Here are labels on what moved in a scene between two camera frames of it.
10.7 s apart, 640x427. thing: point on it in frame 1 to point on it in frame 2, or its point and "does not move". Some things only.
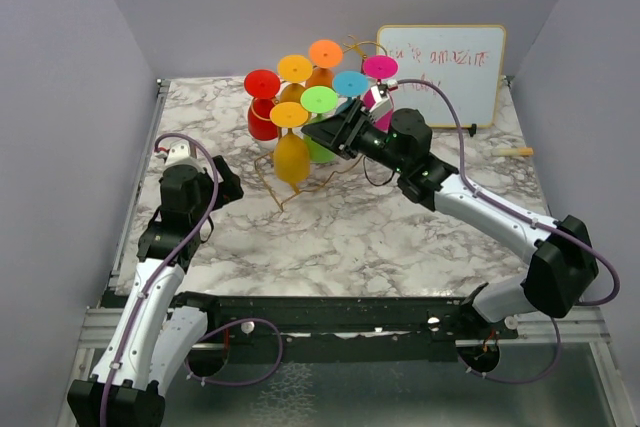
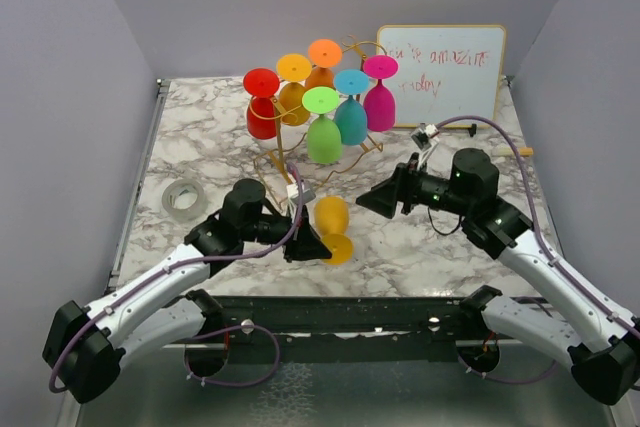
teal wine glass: (349, 83) does not move
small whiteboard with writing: (465, 60) does not move
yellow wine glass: (291, 157) to (332, 219)
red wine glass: (262, 85) does not move
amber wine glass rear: (294, 70) does not move
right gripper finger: (356, 117) to (404, 178)
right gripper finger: (332, 133) to (383, 199)
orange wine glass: (324, 54) does not move
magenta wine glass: (379, 67) does not move
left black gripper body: (206, 188) to (271, 228)
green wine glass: (318, 99) does not move
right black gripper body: (372, 144) to (434, 191)
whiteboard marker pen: (514, 151) does not move
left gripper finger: (230, 190) to (306, 245)
